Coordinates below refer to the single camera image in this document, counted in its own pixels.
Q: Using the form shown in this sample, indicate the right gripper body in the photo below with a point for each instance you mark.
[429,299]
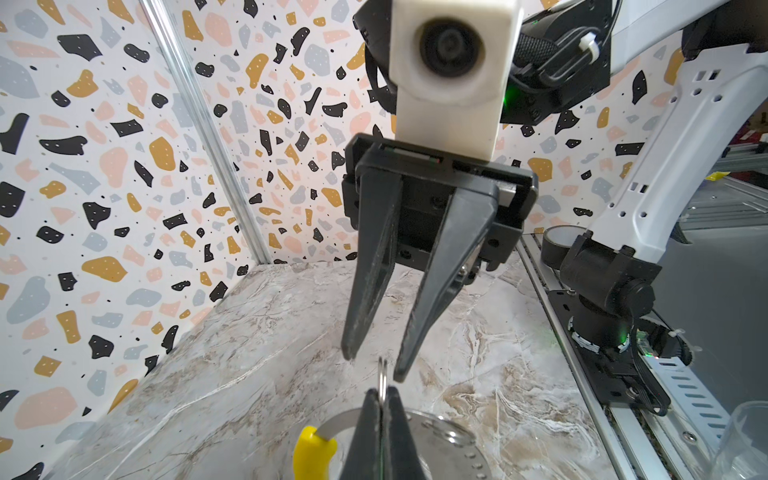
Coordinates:
[430,178]

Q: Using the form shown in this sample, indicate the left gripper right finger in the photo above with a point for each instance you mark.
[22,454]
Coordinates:
[399,456]

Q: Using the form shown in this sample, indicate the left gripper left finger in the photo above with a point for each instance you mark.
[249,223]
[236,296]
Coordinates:
[363,458]

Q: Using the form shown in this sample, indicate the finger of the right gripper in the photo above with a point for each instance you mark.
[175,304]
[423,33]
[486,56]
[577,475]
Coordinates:
[463,228]
[379,212]

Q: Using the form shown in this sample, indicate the metal key gauge with yellow handle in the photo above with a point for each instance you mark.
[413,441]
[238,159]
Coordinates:
[446,449]

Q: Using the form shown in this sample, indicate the steel split keyring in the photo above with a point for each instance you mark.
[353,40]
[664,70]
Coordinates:
[382,380]

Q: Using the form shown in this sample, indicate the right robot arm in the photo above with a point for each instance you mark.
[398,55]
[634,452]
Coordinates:
[570,51]

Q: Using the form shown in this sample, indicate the grey tape roll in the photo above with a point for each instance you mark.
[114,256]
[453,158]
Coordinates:
[556,243]

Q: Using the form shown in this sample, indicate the clear glass jar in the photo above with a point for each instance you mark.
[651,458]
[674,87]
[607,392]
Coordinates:
[742,453]

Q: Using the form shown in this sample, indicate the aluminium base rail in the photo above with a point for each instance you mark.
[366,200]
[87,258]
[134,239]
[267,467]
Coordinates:
[662,406]

